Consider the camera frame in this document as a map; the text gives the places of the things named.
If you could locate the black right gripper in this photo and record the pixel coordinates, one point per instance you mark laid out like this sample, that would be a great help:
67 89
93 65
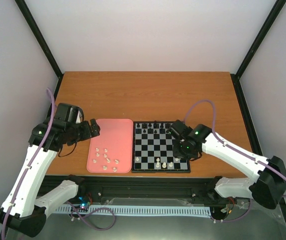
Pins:
176 153

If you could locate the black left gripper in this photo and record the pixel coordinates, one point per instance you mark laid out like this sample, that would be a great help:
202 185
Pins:
88 133

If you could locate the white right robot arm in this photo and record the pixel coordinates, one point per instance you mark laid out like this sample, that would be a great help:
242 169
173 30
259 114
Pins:
265 178

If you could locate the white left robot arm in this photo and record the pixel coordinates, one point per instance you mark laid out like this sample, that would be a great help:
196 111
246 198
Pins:
23 210

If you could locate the black white chess board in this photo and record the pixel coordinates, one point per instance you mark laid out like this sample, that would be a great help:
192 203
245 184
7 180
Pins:
149 147

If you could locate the row of black chess pieces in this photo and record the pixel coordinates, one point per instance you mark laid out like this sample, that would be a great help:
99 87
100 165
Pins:
151 127

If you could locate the green circuit board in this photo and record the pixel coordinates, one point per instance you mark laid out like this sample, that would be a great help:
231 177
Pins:
84 205

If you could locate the pink plastic tray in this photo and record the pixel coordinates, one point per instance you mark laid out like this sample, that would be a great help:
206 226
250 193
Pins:
116 135

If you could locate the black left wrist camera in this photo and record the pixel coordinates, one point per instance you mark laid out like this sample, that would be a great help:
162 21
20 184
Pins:
69 113

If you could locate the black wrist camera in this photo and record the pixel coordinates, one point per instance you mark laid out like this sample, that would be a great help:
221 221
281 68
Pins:
179 130
69 113

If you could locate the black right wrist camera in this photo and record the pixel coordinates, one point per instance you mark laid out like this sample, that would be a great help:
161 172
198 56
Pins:
179 130

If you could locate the light blue cable duct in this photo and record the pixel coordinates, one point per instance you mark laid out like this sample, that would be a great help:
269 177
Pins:
144 211

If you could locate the black right frame post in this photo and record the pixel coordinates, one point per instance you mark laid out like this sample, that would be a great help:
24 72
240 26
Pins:
266 26

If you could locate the black frame post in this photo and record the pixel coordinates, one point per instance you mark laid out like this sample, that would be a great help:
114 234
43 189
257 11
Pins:
30 20
266 26

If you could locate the black left frame post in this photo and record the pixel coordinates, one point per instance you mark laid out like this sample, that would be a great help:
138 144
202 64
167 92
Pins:
30 20

